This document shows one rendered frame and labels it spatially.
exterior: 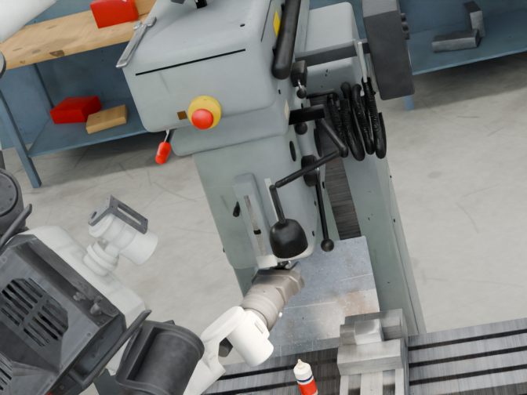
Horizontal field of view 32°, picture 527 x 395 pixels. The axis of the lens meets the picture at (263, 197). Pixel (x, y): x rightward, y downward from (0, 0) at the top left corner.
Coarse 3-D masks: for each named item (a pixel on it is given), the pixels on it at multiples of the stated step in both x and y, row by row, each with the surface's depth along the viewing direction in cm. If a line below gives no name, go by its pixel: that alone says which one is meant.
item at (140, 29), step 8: (136, 24) 178; (144, 24) 177; (152, 24) 176; (136, 32) 173; (144, 32) 174; (136, 40) 169; (128, 48) 166; (136, 48) 167; (128, 56) 162; (120, 64) 159
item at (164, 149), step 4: (168, 132) 177; (172, 132) 178; (168, 136) 176; (172, 136) 177; (168, 140) 174; (160, 144) 172; (164, 144) 172; (168, 144) 172; (160, 148) 170; (164, 148) 170; (168, 148) 171; (160, 152) 169; (164, 152) 169; (168, 152) 171; (156, 156) 168; (160, 156) 168; (164, 156) 168; (156, 160) 169; (160, 160) 168; (164, 160) 169
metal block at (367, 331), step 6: (354, 324) 219; (360, 324) 218; (366, 324) 218; (372, 324) 217; (378, 324) 217; (354, 330) 217; (360, 330) 217; (366, 330) 216; (372, 330) 215; (378, 330) 215; (354, 336) 216; (360, 336) 215; (366, 336) 215; (372, 336) 215; (378, 336) 215; (360, 342) 216; (366, 342) 216
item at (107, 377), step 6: (108, 372) 224; (114, 372) 224; (96, 378) 224; (102, 378) 225; (108, 378) 225; (96, 384) 225; (102, 384) 226; (108, 384) 226; (114, 384) 226; (102, 390) 226; (108, 390) 227; (114, 390) 227
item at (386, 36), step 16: (368, 0) 208; (384, 0) 205; (368, 16) 200; (384, 16) 199; (400, 16) 204; (368, 32) 201; (384, 32) 201; (400, 32) 201; (384, 48) 203; (400, 48) 202; (384, 64) 205; (400, 64) 204; (384, 80) 207; (400, 80) 206; (384, 96) 209; (400, 96) 209
